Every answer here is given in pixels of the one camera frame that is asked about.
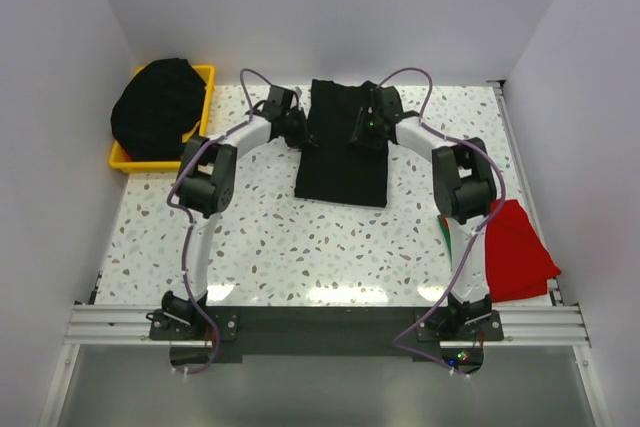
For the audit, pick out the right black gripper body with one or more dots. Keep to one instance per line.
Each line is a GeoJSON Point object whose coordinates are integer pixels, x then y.
{"type": "Point", "coordinates": [363, 123]}

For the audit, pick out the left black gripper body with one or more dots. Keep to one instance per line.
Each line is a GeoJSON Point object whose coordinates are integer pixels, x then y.
{"type": "Point", "coordinates": [300, 129]}

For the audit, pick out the black t shirt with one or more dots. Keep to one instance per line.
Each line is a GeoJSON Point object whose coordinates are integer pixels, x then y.
{"type": "Point", "coordinates": [333, 169]}

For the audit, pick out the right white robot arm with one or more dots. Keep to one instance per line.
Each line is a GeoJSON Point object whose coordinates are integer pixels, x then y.
{"type": "Point", "coordinates": [464, 191]}

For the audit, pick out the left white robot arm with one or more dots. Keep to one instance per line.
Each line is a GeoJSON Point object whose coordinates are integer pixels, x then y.
{"type": "Point", "coordinates": [204, 189]}

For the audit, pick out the black shirts pile in bin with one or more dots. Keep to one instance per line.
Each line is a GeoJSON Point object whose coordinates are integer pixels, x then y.
{"type": "Point", "coordinates": [161, 103]}

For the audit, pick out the folded green t shirt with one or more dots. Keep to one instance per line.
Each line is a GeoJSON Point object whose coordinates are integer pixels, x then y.
{"type": "Point", "coordinates": [447, 242]}

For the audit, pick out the folded red t shirt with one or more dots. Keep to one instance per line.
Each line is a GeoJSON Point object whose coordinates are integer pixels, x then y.
{"type": "Point", "coordinates": [518, 266]}

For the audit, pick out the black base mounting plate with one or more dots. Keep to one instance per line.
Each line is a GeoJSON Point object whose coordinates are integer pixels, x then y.
{"type": "Point", "coordinates": [230, 334]}

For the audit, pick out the aluminium extrusion rail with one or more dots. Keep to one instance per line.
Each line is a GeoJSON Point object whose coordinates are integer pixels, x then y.
{"type": "Point", "coordinates": [521, 326]}

